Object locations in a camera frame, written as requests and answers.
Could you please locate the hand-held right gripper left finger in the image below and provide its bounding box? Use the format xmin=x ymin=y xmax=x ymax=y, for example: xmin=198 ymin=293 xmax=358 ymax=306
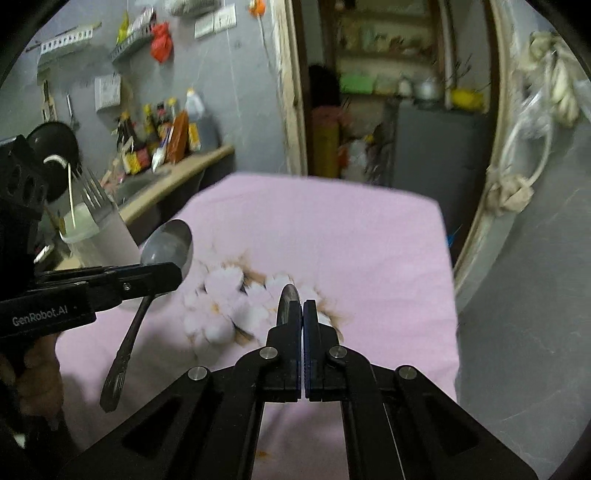
xmin=58 ymin=300 xmax=304 ymax=480

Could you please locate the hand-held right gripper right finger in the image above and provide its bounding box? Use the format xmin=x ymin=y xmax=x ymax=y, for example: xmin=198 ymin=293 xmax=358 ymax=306
xmin=304 ymin=299 xmax=540 ymax=480

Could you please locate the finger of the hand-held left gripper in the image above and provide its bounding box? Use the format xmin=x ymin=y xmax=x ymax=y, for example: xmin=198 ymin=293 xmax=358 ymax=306
xmin=39 ymin=266 xmax=117 ymax=284
xmin=89 ymin=261 xmax=184 ymax=309

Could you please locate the large silver spoon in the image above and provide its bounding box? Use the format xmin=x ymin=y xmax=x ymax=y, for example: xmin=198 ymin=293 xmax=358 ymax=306
xmin=100 ymin=219 xmax=194 ymax=413

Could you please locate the white utensil holder cup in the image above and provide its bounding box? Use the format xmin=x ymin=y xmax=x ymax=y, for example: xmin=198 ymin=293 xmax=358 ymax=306
xmin=59 ymin=202 xmax=142 ymax=278

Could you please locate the small silver spoon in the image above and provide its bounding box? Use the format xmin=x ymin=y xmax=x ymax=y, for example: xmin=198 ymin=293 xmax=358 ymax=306
xmin=276 ymin=283 xmax=302 ymax=329

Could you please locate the person's left hand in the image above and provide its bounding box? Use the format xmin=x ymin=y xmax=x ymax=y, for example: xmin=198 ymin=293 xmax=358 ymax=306
xmin=13 ymin=332 xmax=64 ymax=419

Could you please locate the wooden chopstick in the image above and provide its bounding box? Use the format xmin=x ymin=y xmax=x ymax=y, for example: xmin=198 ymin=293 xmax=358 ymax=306
xmin=67 ymin=163 xmax=78 ymax=230

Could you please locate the silver fork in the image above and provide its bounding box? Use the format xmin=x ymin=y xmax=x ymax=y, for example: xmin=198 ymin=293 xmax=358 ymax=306
xmin=82 ymin=168 xmax=110 ymax=210

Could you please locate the wooden kitchen counter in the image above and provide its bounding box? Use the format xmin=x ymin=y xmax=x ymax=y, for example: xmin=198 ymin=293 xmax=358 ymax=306
xmin=105 ymin=144 xmax=235 ymax=228

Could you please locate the pink flower-print tablecloth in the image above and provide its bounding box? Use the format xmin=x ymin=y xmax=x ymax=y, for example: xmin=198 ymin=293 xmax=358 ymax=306
xmin=55 ymin=171 xmax=461 ymax=480

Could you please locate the dark soy sauce bottle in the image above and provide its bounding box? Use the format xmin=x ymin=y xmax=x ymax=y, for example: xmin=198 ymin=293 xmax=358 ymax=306
xmin=117 ymin=113 xmax=149 ymax=175

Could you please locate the black wok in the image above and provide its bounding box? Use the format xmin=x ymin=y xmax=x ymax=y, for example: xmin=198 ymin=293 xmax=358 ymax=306
xmin=25 ymin=120 xmax=82 ymax=202

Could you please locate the brown seasoning packet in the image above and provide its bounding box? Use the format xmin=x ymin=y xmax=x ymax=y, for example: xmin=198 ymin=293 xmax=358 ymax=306
xmin=165 ymin=111 xmax=190 ymax=163

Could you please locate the large oil bottle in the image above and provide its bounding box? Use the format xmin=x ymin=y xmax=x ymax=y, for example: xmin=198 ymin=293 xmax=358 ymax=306
xmin=184 ymin=87 xmax=221 ymax=151

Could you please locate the white electrical box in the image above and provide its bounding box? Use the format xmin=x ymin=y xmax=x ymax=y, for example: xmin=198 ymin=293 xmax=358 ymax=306
xmin=94 ymin=73 xmax=122 ymax=112

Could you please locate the yellow cylinder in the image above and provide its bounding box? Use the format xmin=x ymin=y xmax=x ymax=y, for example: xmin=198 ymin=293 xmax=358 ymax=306
xmin=311 ymin=108 xmax=345 ymax=179

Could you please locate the red plastic bag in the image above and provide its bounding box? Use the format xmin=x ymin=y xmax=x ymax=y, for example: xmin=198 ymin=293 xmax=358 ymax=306
xmin=150 ymin=21 xmax=174 ymax=64

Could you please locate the grey cabinet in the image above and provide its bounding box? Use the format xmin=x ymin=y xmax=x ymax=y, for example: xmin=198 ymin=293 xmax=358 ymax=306
xmin=392 ymin=101 xmax=498 ymax=191

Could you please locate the knotted white rag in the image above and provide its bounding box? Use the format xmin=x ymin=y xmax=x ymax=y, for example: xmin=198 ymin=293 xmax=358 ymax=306
xmin=486 ymin=168 xmax=535 ymax=216

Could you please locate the black bag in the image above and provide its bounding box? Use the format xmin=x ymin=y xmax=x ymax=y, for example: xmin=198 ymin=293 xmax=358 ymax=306
xmin=308 ymin=64 xmax=341 ymax=110

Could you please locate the green box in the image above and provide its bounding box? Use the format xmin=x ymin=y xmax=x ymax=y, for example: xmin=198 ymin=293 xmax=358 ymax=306
xmin=339 ymin=73 xmax=376 ymax=96

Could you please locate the metal pot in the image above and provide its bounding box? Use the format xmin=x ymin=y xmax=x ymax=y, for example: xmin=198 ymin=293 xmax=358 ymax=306
xmin=412 ymin=78 xmax=443 ymax=100

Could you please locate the yellow basin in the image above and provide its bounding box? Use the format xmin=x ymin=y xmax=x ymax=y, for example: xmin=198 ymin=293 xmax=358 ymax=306
xmin=450 ymin=87 xmax=486 ymax=112

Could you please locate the white perforated bracket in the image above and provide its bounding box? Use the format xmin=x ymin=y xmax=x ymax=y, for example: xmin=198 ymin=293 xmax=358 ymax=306
xmin=25 ymin=20 xmax=103 ymax=57

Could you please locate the wire wall rack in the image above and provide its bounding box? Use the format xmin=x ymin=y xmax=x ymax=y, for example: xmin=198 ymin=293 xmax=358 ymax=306
xmin=109 ymin=13 xmax=156 ymax=64

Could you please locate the white wall socket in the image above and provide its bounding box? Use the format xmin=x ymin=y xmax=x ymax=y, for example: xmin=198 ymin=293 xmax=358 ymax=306
xmin=193 ymin=4 xmax=238 ymax=40

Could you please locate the white hose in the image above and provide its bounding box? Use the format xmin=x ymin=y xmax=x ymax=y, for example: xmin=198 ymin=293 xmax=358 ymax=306
xmin=501 ymin=110 xmax=556 ymax=186

